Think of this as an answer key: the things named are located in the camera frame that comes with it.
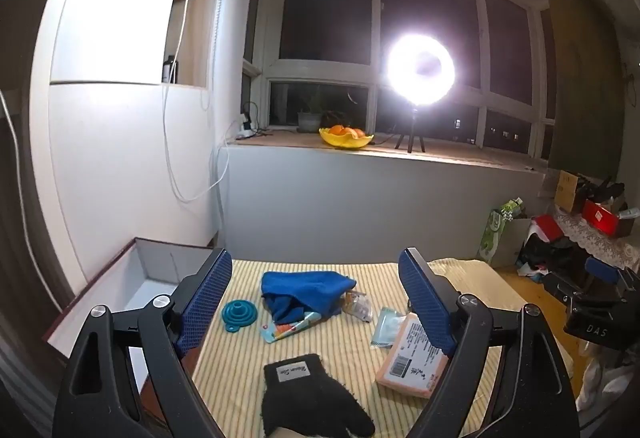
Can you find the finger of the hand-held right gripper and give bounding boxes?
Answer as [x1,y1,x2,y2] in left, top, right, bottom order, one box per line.
[542,258,624,306]

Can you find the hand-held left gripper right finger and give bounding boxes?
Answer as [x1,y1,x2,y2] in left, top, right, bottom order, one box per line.
[398,247,581,438]

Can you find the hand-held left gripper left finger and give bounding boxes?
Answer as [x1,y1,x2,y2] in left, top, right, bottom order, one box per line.
[52,248,233,438]

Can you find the light blue wipes packet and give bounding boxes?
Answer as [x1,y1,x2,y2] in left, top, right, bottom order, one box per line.
[371,307,408,349]

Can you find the pink packet with white label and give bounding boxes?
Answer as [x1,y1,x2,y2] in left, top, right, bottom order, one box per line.
[375,312,451,399]

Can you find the white storage box maroon outside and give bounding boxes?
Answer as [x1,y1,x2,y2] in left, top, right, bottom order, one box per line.
[47,238,226,419]

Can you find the clear plastic snack packet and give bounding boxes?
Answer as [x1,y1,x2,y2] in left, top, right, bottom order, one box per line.
[340,290,375,323]

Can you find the colourful printed pouch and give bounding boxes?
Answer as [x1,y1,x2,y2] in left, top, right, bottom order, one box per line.
[260,310,323,344]

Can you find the blue knit cloth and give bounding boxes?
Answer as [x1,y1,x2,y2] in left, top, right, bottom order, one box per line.
[261,270,357,325]

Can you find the black fuzzy glove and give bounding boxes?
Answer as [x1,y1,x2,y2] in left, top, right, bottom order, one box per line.
[261,353,376,438]

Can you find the lace cloth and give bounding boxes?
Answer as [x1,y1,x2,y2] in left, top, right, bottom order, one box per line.
[550,210,640,271]

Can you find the teal collapsible funnel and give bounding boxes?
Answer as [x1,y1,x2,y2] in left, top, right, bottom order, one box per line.
[222,300,259,333]

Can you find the red box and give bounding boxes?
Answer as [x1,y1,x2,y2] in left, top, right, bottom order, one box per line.
[581,200,621,236]

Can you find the dark clothes pile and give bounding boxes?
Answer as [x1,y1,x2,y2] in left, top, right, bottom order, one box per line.
[519,233,588,280]

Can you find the red cloth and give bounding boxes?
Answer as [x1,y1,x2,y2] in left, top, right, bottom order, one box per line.
[531,214,566,245]

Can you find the dark bag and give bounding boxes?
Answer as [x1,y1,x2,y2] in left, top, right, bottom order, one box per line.
[575,177,626,206]

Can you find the brown cardboard box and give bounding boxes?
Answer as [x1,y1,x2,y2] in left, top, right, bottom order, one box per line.
[555,170,591,214]

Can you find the grey cardboard box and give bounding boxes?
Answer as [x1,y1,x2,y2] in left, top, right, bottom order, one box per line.
[492,217,533,269]

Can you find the green printed packet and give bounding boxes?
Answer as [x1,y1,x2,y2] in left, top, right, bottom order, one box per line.
[479,198,526,266]

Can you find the yellow striped tablecloth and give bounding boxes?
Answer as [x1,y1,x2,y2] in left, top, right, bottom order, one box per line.
[192,258,576,438]

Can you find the white cabinet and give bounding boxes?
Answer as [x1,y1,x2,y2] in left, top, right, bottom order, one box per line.
[30,0,241,299]

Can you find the black tripod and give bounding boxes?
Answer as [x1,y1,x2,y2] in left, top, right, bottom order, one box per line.
[395,105,427,154]

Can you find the yellow fruit bowl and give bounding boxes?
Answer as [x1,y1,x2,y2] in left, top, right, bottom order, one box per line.
[319,127,376,151]

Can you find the potted plant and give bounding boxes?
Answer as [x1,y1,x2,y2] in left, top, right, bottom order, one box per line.
[297,88,341,134]

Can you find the white framed window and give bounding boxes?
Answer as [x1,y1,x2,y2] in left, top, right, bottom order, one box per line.
[242,0,558,159]

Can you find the thin black cable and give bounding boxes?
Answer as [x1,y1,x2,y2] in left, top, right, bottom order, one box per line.
[242,102,275,140]

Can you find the white cable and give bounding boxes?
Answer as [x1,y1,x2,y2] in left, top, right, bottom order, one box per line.
[0,90,57,311]
[161,0,241,204]

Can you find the ring light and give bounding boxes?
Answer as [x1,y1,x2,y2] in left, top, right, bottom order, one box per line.
[387,35,457,106]

